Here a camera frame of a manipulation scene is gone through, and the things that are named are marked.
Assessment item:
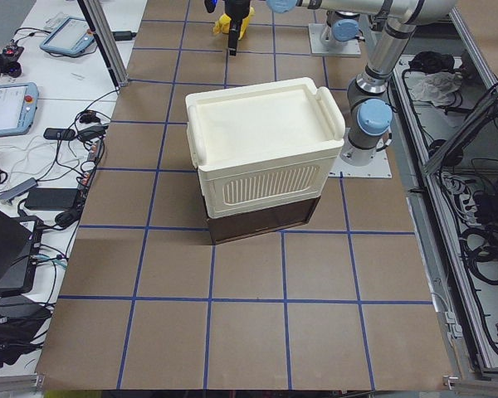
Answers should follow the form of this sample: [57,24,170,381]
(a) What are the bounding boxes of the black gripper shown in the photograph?
[225,0,250,56]

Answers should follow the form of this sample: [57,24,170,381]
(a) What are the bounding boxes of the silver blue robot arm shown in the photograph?
[266,0,425,167]

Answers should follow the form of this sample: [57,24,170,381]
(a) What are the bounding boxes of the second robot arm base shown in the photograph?
[308,11,361,58]

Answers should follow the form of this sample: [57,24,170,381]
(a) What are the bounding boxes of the yellow plush toy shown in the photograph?
[212,6,255,40]

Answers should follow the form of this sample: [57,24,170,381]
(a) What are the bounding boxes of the cream plastic storage box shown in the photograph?
[185,77,345,218]

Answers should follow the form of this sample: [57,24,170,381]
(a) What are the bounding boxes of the blue teach pendant far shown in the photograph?
[39,17,95,58]

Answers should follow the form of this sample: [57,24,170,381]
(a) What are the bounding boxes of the blue teach pendant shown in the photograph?
[0,82,39,138]
[39,17,95,58]

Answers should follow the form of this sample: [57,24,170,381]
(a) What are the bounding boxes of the white crumpled cloth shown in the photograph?
[410,72,462,107]

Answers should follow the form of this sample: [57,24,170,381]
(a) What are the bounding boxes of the black phone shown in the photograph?
[43,128,76,141]

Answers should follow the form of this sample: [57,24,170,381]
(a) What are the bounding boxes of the blue teach pendant near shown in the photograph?
[0,82,39,138]

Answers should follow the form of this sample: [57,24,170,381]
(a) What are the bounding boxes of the grey usb hub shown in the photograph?
[0,177,38,203]

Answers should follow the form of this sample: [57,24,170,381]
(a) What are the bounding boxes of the black power adapter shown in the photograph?
[24,187,78,211]

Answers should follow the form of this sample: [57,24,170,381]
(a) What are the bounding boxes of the black laptop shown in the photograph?
[0,211,42,297]

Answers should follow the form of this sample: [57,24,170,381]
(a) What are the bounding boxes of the aluminium frame post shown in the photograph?
[77,0,128,89]

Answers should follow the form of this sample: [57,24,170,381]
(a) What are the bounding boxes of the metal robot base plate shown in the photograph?
[329,150,393,179]

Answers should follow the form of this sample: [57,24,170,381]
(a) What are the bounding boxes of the black camera device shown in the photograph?
[0,44,24,78]

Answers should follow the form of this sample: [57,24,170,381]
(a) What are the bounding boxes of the coiled black cables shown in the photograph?
[460,227,498,286]

